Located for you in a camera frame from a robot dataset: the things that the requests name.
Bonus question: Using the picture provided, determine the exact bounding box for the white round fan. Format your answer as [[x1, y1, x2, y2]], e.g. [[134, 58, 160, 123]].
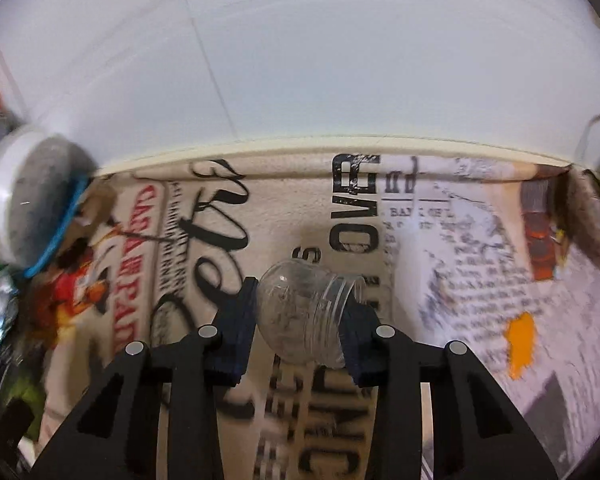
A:
[[0, 125, 95, 270]]

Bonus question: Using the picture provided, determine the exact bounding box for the printed newspaper table cover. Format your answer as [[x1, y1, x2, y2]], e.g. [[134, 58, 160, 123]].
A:
[[31, 153, 600, 479]]

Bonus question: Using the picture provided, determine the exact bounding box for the clear round plastic bottle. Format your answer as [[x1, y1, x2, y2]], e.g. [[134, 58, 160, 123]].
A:
[[257, 259, 365, 370]]

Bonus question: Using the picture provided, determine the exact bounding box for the small orange peel piece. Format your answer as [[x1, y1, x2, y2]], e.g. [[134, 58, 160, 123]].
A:
[[504, 312, 535, 380]]

